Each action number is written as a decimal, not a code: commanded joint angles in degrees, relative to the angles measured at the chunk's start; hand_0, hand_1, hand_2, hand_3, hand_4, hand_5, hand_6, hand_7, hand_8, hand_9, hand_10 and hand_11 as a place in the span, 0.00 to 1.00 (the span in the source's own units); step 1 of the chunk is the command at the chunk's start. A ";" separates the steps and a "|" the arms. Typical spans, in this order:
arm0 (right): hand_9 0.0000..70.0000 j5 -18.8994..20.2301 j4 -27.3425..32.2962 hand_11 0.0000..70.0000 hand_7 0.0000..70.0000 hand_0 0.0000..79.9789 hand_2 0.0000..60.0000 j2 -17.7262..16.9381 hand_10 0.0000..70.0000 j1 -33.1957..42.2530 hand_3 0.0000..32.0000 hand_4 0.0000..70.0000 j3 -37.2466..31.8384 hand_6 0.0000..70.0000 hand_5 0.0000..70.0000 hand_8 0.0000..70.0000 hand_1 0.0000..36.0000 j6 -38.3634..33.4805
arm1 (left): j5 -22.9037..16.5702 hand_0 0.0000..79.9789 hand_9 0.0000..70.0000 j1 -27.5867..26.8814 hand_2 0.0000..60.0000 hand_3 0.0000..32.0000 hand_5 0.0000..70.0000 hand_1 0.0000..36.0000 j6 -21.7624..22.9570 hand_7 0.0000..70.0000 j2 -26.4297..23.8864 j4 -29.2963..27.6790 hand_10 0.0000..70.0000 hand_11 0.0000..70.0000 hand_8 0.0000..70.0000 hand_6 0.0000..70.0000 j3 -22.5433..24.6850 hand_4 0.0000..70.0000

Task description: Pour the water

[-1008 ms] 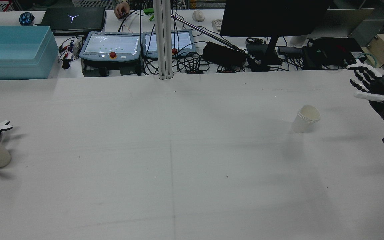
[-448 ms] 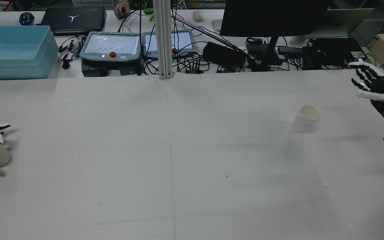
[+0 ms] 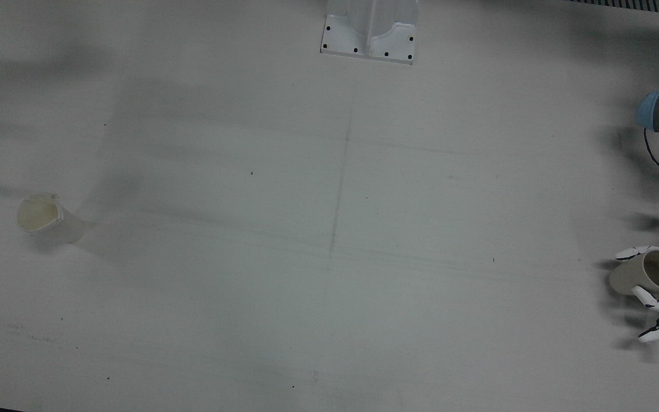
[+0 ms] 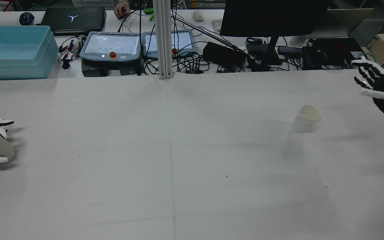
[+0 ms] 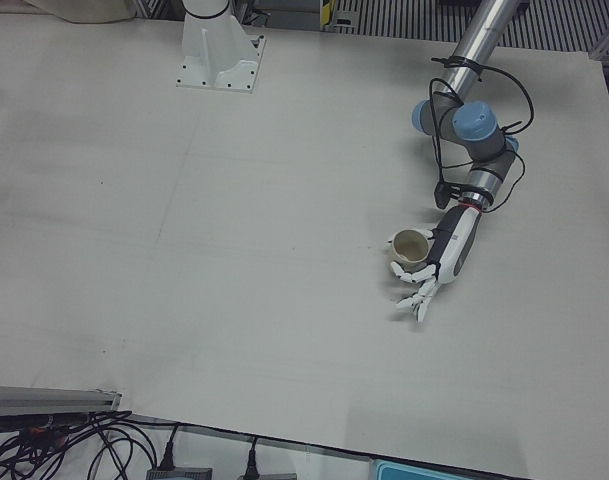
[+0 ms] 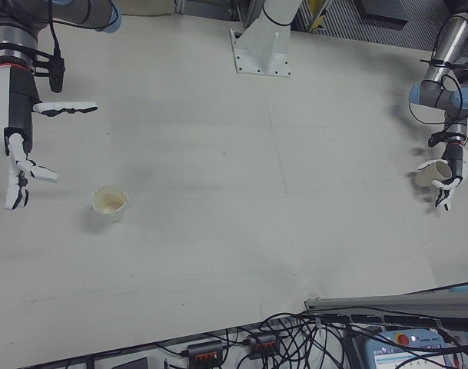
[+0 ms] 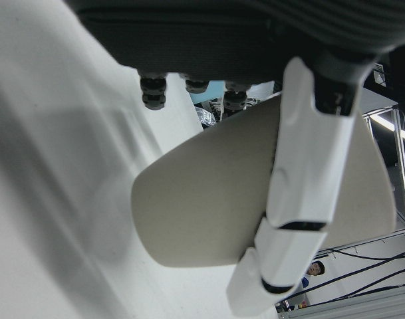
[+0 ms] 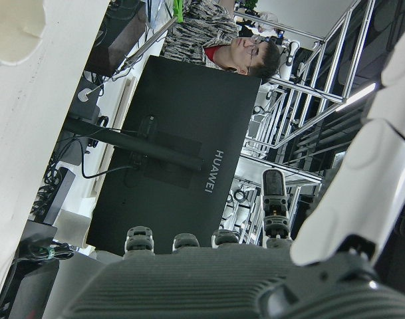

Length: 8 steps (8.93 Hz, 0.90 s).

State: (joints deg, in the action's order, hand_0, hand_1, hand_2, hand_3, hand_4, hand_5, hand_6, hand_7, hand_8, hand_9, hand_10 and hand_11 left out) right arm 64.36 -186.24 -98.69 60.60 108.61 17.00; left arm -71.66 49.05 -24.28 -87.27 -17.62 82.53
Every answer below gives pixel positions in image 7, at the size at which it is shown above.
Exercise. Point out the aluminium frame post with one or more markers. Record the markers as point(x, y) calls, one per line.
point(401, 172)

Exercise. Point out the beige paper cup smooth rim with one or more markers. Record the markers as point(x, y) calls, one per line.
point(205, 199)

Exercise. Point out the aluminium rail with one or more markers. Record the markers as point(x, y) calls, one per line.
point(355, 307)

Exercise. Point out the ceiling light bar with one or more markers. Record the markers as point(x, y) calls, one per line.
point(386, 121)

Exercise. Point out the person in blue shirt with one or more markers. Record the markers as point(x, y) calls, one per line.
point(315, 270)

